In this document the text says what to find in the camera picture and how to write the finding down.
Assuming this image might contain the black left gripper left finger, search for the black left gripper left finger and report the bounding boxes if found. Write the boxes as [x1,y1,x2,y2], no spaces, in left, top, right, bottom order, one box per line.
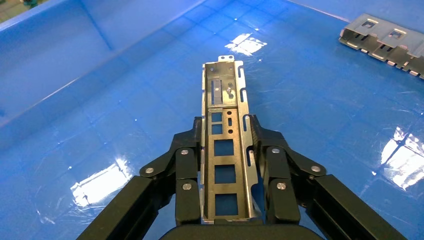
[76,115,204,240]

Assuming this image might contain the slotted silver metal part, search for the slotted silver metal part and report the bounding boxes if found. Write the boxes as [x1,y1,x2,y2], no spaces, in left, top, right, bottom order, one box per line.
[338,13,424,80]

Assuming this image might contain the silver metal bracket square holes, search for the silver metal bracket square holes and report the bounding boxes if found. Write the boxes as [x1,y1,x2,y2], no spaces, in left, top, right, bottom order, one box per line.
[199,54,260,224]

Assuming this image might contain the blue plastic bin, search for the blue plastic bin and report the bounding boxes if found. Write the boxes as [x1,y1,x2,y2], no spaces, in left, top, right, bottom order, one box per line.
[0,0,424,240]

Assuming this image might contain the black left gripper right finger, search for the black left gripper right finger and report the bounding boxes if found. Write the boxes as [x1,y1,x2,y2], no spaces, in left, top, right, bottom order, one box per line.
[249,114,408,240]

